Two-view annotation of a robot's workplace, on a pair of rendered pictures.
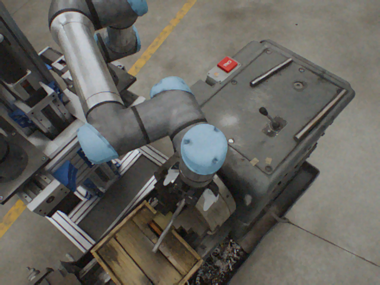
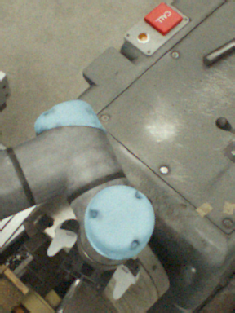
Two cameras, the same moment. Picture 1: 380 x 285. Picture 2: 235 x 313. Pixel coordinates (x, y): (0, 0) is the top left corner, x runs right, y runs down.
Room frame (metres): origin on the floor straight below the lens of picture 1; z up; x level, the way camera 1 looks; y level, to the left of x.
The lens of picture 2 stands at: (0.00, 0.01, 2.30)
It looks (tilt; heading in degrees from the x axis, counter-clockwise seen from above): 68 degrees down; 0
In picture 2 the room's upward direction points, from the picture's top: 5 degrees counter-clockwise
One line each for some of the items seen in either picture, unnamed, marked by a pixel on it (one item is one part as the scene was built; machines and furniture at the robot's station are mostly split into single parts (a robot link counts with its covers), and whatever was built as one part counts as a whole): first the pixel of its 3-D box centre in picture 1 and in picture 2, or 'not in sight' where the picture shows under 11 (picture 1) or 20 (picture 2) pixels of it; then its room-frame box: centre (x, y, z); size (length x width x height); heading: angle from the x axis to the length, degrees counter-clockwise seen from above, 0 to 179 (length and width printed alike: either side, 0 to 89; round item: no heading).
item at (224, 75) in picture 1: (223, 73); (156, 34); (0.79, -0.18, 1.23); 0.13 x 0.08 x 0.05; 130
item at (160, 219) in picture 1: (162, 222); (38, 309); (0.25, 0.12, 1.08); 0.09 x 0.09 x 0.09; 40
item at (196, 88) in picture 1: (199, 92); (109, 73); (0.69, -0.07, 1.24); 0.09 x 0.08 x 0.03; 130
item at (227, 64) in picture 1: (227, 65); (163, 19); (0.80, -0.19, 1.26); 0.06 x 0.06 x 0.02; 40
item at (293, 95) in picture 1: (253, 127); (207, 137); (0.61, -0.29, 1.06); 0.59 x 0.48 x 0.39; 130
